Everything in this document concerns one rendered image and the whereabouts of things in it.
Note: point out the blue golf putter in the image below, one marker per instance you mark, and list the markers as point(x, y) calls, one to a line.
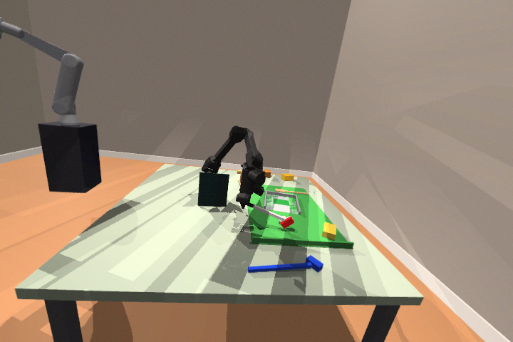
point(311, 263)

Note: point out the green flat mat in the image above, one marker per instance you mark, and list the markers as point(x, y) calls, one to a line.
point(307, 225)

